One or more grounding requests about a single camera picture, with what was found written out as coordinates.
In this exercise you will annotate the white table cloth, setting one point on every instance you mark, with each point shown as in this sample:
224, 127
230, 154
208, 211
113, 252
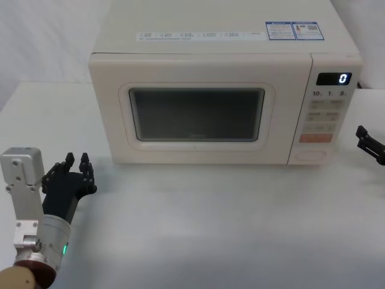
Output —
210, 225

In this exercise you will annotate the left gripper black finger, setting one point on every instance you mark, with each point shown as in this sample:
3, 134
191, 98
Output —
54, 173
87, 171

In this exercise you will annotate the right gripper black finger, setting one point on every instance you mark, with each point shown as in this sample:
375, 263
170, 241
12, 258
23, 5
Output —
371, 146

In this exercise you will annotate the white curtain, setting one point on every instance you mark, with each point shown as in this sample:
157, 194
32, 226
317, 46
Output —
45, 36

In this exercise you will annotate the cream microwave oven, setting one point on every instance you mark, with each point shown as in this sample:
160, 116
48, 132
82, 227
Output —
195, 69

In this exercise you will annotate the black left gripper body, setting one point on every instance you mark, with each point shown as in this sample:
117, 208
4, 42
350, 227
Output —
64, 195

